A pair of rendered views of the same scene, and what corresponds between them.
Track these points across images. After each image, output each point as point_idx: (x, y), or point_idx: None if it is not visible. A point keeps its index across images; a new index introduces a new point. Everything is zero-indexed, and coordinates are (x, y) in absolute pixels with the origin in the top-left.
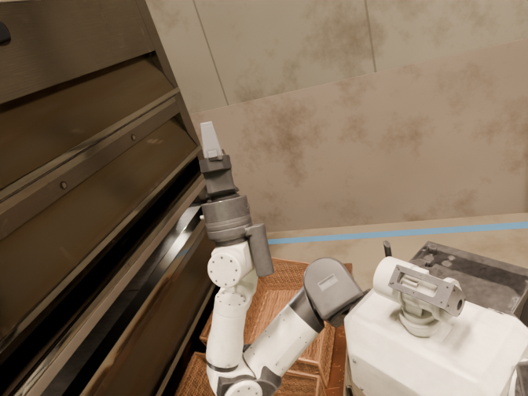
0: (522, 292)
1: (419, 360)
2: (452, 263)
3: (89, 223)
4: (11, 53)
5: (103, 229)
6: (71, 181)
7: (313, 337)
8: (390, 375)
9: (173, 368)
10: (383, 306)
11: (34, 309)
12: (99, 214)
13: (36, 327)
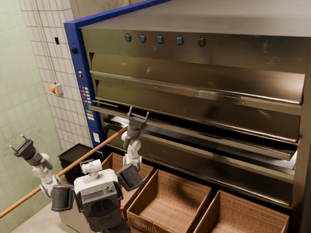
0: (82, 196)
1: None
2: (103, 192)
3: (198, 111)
4: (202, 49)
5: (200, 116)
6: (200, 95)
7: None
8: None
9: (194, 174)
10: (106, 174)
11: (164, 112)
12: (204, 112)
13: (180, 119)
